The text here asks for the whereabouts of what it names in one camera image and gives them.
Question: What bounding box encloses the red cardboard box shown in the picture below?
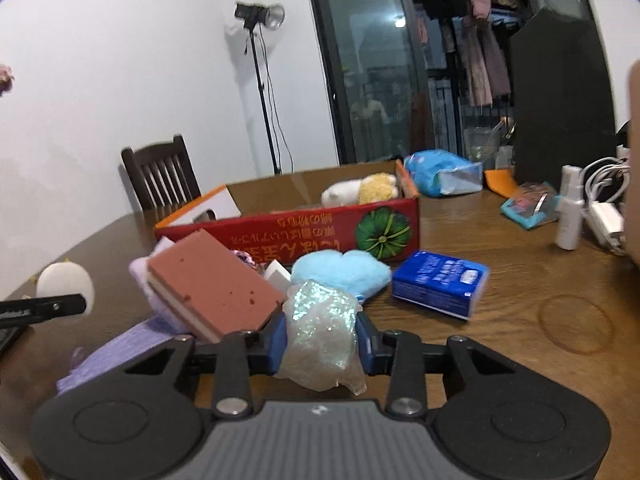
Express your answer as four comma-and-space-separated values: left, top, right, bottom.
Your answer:
154, 159, 421, 266

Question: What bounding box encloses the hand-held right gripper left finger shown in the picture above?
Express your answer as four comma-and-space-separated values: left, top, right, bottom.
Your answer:
122, 314, 289, 419

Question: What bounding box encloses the white plush toy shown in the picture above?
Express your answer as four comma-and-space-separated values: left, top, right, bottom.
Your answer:
321, 180, 366, 207

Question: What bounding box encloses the yellow plush toy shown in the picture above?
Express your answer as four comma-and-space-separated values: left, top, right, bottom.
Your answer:
359, 173, 401, 205

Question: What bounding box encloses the light blue wipes pack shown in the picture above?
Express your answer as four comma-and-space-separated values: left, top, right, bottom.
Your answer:
403, 150, 485, 198

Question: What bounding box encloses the white round plush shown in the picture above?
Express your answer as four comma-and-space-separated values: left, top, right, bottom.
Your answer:
36, 259, 96, 317

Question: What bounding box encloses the white charger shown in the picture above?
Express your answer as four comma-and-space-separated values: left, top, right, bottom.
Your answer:
585, 201, 627, 253

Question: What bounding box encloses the black board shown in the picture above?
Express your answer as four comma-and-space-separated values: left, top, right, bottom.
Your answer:
510, 7, 617, 196

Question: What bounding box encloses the shiny pink wrapper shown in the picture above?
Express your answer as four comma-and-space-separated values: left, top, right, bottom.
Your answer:
232, 249, 266, 273

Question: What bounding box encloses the pink and white sponge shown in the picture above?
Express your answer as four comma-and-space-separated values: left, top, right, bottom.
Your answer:
146, 229, 287, 345

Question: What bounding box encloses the dark wooden chair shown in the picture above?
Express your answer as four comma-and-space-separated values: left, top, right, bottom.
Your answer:
120, 134, 202, 213

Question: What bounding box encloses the blue heart plush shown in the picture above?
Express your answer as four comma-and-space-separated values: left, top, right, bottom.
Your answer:
291, 249, 392, 306

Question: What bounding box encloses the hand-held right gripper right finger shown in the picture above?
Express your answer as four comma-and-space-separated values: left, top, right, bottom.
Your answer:
356, 312, 517, 419

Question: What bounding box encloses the rack of hanging clothes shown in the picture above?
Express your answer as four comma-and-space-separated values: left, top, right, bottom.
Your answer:
417, 0, 531, 108

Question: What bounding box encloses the iridescent plastic wrap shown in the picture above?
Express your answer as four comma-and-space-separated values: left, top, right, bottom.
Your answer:
274, 280, 368, 396

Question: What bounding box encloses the glass sliding door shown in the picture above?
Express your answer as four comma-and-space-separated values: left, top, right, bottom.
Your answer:
304, 0, 451, 166

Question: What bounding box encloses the black tripod stand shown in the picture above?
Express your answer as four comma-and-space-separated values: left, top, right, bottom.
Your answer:
233, 2, 296, 177

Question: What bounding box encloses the orange plastic item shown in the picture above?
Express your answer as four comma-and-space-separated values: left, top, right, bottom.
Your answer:
484, 169, 521, 199

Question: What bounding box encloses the blue tissue pack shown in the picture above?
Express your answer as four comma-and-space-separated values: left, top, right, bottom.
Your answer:
391, 251, 490, 321

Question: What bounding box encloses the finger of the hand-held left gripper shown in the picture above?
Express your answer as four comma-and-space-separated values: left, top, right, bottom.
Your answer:
0, 294, 87, 331

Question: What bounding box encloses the teal snack packet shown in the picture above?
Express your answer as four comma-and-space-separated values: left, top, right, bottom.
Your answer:
501, 182, 561, 231

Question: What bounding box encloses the purple knit cloth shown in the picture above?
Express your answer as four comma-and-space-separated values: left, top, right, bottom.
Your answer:
56, 320, 196, 397

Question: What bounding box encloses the white spray bottle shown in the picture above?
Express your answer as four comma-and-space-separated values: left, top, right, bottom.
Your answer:
555, 165, 586, 251

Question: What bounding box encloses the small white foam block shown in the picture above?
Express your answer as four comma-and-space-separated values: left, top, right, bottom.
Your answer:
263, 259, 292, 297

